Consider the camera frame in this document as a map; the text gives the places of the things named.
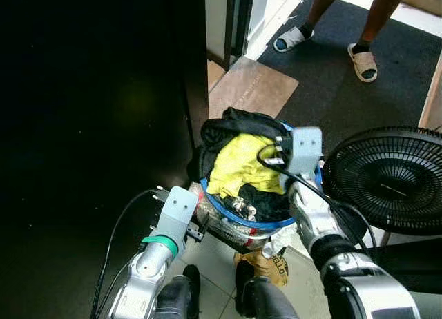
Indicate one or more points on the blue plastic basin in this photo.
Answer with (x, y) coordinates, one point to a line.
(228, 215)

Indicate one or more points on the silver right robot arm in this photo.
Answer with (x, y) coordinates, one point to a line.
(314, 215)

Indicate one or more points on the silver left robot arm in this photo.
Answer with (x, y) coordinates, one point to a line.
(148, 267)

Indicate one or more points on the crumpled silver foil bag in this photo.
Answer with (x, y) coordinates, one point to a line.
(224, 230)

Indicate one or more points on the robot's black left leg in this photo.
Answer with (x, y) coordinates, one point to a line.
(176, 295)

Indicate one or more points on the robot's black leg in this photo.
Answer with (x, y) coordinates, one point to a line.
(176, 295)
(259, 298)

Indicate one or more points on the black garment with white print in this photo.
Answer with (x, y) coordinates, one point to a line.
(266, 201)

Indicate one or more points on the yellow garment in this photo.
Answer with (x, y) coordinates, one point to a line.
(238, 163)

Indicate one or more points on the brown printed paper bag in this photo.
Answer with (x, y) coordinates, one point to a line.
(269, 265)

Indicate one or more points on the robot's black right leg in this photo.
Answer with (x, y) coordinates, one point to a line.
(259, 298)

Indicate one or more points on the brown cardboard sheet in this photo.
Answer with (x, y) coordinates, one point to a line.
(252, 88)

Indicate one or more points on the black standing fan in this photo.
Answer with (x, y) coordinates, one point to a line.
(387, 181)

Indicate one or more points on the light wooden board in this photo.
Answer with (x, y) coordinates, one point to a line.
(433, 98)

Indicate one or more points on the black floor mat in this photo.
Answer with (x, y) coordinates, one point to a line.
(345, 77)

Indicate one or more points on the white slipper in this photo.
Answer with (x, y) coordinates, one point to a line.
(293, 38)
(364, 60)

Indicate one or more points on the person's right leg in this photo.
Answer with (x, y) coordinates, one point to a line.
(321, 5)

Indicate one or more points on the person's leg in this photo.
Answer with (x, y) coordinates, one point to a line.
(321, 5)
(380, 15)

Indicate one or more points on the person's left leg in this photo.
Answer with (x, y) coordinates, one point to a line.
(380, 15)

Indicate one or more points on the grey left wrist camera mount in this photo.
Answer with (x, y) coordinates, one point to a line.
(176, 208)

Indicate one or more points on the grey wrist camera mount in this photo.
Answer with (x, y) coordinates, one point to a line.
(176, 208)
(306, 150)

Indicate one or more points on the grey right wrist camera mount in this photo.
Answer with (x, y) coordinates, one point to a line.
(306, 150)

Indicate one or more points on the white door frame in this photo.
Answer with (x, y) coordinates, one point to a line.
(217, 18)

